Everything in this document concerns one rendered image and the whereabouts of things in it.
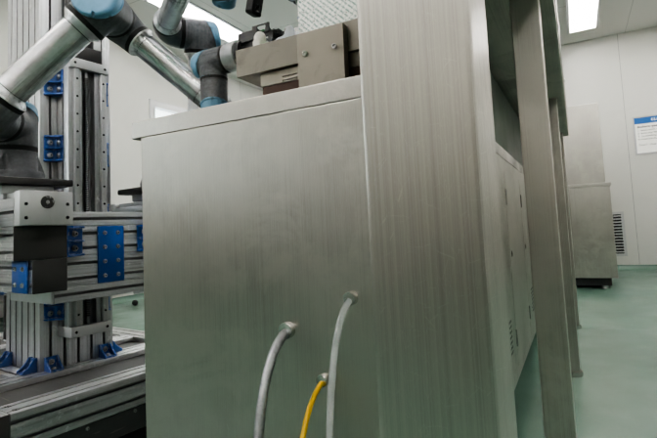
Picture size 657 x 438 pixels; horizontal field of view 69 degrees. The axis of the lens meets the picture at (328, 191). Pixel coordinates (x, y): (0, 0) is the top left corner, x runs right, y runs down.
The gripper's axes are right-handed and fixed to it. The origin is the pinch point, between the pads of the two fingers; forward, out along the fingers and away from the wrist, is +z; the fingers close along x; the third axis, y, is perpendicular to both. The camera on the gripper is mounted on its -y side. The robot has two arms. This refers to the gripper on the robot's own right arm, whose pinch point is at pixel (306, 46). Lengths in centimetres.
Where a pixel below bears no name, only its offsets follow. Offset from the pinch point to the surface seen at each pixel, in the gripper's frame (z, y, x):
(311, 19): 1.8, 6.4, -0.3
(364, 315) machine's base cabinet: 23, -60, -26
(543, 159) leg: 50, -32, 13
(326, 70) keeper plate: 16.1, -15.6, -21.9
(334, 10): 8.3, 7.0, -0.3
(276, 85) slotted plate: 2.8, -15.1, -18.7
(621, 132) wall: 110, 52, 556
